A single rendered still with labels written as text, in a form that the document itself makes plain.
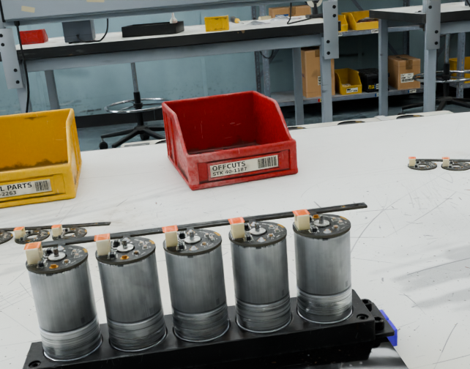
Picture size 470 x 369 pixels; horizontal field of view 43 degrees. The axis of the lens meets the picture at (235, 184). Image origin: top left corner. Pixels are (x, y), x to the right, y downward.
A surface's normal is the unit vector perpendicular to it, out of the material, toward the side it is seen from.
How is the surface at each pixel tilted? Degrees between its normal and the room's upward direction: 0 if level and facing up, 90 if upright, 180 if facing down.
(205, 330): 90
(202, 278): 90
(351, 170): 0
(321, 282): 90
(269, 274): 90
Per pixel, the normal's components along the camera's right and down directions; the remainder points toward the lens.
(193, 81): 0.11, 0.30
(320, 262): -0.17, 0.32
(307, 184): -0.08, -0.95
